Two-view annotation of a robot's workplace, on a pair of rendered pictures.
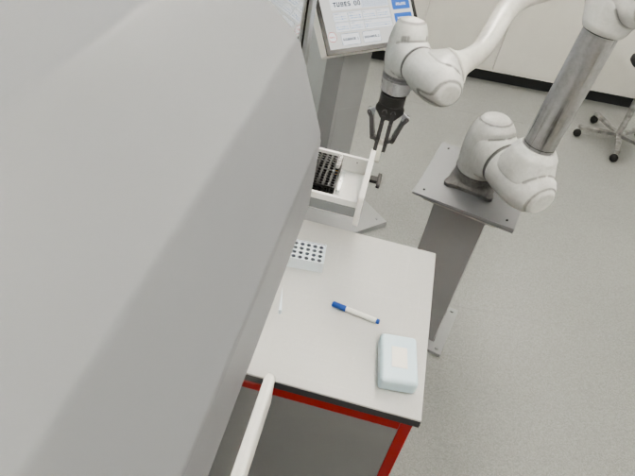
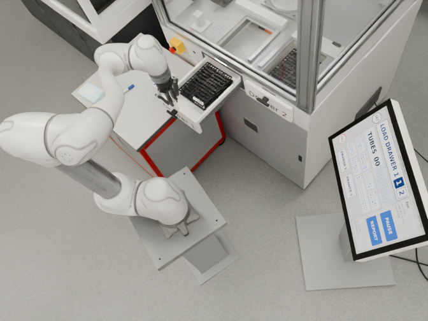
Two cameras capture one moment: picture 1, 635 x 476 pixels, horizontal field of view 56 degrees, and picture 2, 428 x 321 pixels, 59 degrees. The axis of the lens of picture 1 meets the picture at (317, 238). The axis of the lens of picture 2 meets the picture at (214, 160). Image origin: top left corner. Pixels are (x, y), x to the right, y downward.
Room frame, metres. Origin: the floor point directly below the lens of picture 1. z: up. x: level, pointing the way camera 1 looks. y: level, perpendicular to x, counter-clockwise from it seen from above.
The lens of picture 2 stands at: (2.58, -0.66, 2.41)
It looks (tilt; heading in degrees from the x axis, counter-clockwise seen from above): 61 degrees down; 149
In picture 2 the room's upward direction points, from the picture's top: 22 degrees counter-clockwise
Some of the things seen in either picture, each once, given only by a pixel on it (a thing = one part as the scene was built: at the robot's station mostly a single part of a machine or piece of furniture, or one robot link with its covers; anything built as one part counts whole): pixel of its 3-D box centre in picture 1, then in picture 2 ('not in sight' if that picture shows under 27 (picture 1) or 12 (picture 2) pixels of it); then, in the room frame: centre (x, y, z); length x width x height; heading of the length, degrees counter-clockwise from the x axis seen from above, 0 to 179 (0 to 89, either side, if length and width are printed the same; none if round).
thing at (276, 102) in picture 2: not in sight; (268, 100); (1.89, 0.18, 0.87); 0.29 x 0.02 x 0.11; 176
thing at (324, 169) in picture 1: (303, 171); (206, 86); (1.57, 0.09, 0.87); 0.22 x 0.18 x 0.06; 86
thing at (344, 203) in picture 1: (300, 172); (207, 86); (1.57, 0.09, 0.86); 0.40 x 0.26 x 0.06; 86
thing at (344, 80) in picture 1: (342, 127); (354, 225); (2.51, -0.01, 0.51); 0.50 x 0.45 x 1.02; 41
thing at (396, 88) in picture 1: (396, 82); (159, 72); (1.58, -0.13, 1.22); 0.09 x 0.09 x 0.06
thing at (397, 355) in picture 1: (397, 362); (92, 93); (0.95, -0.26, 0.78); 0.15 x 0.10 x 0.04; 2
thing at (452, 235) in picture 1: (441, 260); (194, 236); (1.85, -0.52, 0.38); 0.30 x 0.30 x 0.76; 72
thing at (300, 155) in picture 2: not in sight; (288, 73); (1.66, 0.68, 0.40); 1.03 x 0.95 x 0.80; 176
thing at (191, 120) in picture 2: (365, 185); (179, 113); (1.55, -0.11, 0.87); 0.29 x 0.02 x 0.11; 176
